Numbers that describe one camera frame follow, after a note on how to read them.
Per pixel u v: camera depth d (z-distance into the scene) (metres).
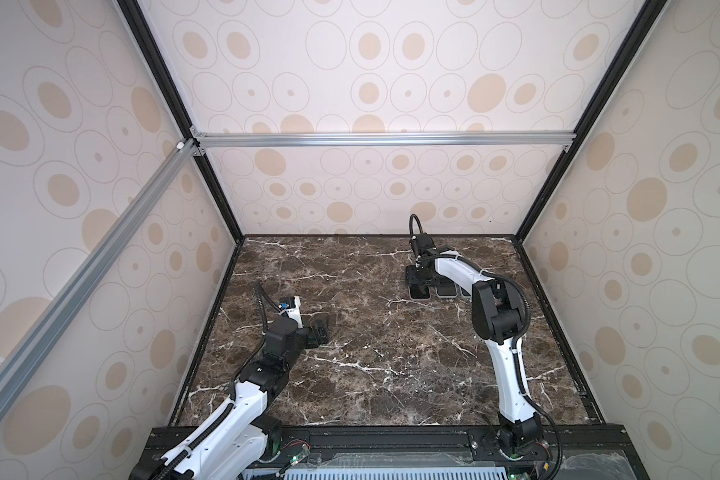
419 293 1.03
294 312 0.73
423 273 0.90
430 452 0.73
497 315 0.61
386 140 0.94
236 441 0.58
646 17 0.69
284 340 0.61
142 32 0.70
